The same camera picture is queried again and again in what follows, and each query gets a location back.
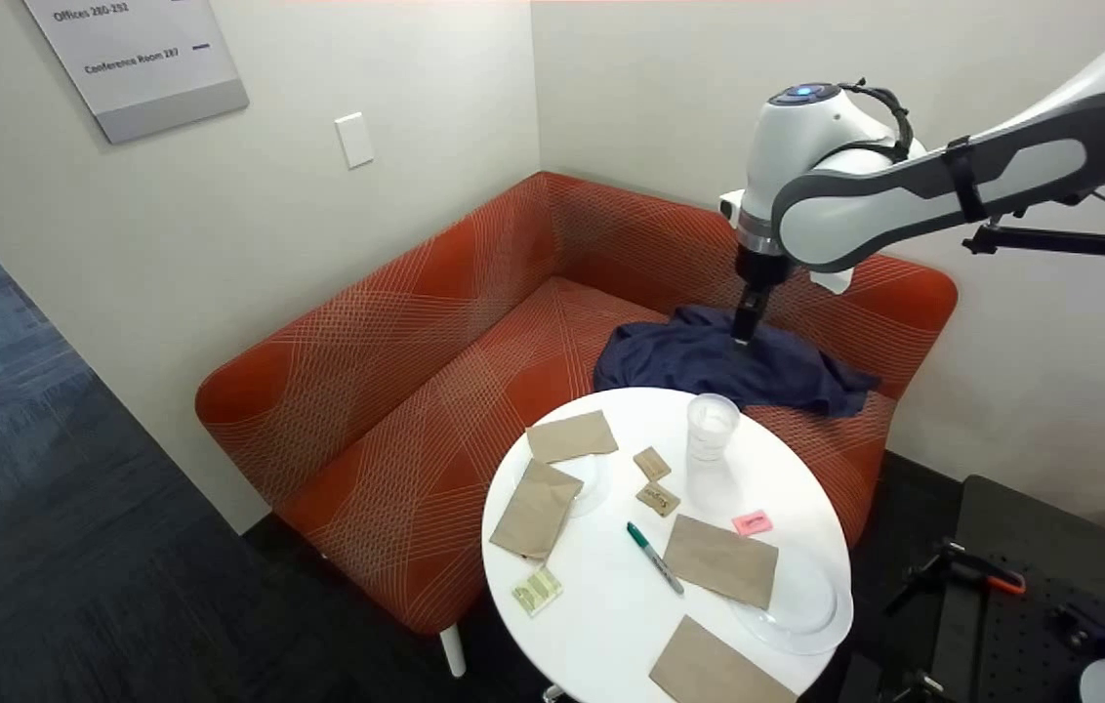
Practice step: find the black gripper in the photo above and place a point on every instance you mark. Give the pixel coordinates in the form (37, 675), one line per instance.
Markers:
(759, 278)

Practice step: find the clear plastic cup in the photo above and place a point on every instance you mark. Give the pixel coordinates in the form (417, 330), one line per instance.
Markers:
(713, 422)

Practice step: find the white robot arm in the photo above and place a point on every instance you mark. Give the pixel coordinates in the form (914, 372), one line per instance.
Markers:
(833, 172)

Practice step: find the dark blue cloth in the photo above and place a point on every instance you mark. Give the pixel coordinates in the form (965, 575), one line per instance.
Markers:
(697, 355)

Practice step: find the brown sugar packet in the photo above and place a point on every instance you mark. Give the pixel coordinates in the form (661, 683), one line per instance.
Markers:
(651, 461)
(659, 499)

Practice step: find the brown paper bag upper left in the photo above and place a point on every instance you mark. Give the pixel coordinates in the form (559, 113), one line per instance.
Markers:
(568, 441)

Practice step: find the brown paper bag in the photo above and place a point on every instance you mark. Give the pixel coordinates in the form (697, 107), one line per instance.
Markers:
(703, 671)
(719, 559)
(536, 514)
(568, 441)

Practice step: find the pink sweetener packet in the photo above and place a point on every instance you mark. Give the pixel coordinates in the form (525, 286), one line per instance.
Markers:
(750, 525)

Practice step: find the clear plastic dome lid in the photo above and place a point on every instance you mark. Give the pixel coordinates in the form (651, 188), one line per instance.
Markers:
(814, 575)

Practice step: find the green capped grey marker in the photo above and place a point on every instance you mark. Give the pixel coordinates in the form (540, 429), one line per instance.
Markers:
(651, 554)

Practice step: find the brown paper bag centre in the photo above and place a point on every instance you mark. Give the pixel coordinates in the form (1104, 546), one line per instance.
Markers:
(719, 559)

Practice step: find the round white table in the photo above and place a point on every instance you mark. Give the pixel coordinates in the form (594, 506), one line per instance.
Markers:
(604, 635)

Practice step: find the black orange clamp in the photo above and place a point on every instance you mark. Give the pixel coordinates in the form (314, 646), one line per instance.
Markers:
(953, 564)

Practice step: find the yellow sweetener packet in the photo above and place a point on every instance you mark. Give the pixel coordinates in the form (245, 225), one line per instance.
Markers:
(536, 590)

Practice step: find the black cart top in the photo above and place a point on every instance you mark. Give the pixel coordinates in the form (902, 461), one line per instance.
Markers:
(975, 646)

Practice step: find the brown paper bag bottom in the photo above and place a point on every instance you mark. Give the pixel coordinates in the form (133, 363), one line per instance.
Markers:
(703, 671)

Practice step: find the orange fabric sofa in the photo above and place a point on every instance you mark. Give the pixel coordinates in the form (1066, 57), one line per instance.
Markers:
(378, 419)

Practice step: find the grey wall sign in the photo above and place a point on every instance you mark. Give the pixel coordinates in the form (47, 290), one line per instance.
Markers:
(141, 64)

